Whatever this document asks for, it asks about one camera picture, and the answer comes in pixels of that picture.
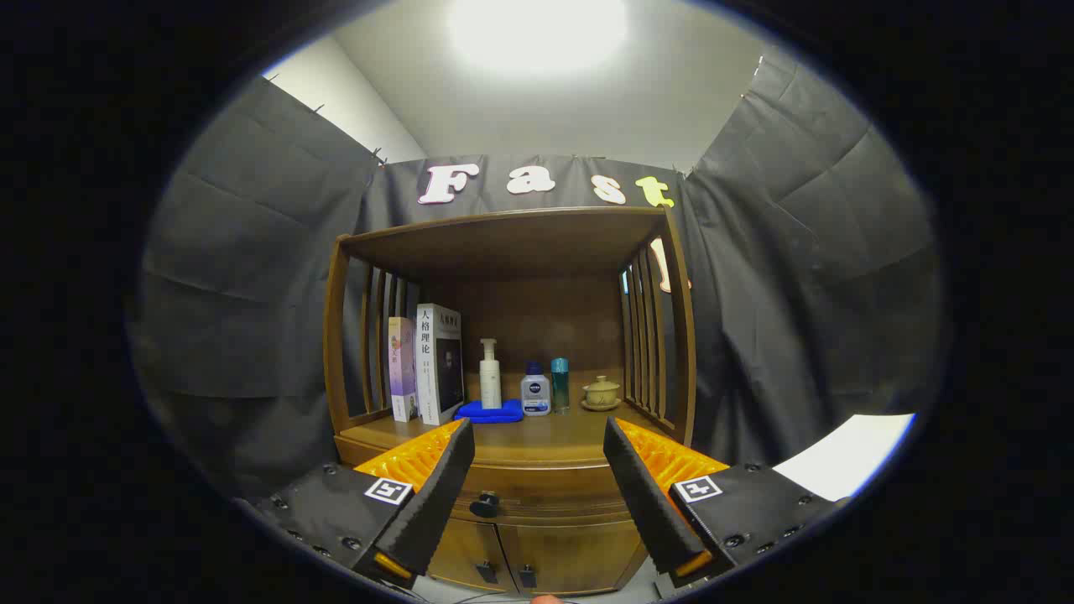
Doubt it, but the black backdrop cloth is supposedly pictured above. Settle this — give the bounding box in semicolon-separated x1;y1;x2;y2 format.
126;50;949;504

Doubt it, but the tan lidded teacup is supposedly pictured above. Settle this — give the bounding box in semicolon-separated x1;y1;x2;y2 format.
581;375;623;412

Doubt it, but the white table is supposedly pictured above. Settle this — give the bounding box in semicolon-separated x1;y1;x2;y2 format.
772;413;917;502

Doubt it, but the thin pink book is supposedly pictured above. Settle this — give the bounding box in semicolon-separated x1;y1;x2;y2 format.
388;316;419;423

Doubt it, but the brown wooden drawer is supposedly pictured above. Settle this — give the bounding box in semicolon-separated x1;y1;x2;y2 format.
453;463;647;523

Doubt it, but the folded blue cloth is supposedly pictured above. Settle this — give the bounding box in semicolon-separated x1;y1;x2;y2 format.
454;398;524;424

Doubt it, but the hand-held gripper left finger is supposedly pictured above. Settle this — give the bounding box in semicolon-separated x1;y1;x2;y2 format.
252;418;476;588

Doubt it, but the white bottle with blue cap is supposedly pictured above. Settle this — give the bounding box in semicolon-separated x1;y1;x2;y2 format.
520;362;552;417

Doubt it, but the white pump bottle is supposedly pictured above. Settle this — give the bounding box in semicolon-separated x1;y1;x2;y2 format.
479;338;503;410

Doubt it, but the wooden cabinet door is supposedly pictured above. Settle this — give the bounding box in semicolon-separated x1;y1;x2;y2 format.
428;518;514;593
497;520;649;596

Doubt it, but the thick white book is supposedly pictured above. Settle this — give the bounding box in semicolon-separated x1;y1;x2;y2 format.
415;303;465;426

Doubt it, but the brown wooden countertop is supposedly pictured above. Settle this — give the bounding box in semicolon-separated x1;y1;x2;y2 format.
334;401;689;466

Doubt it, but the brown wooden cabinet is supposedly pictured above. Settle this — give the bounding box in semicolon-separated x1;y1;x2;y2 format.
323;206;697;596

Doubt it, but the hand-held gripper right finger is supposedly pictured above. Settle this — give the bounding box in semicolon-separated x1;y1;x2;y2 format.
602;416;850;588

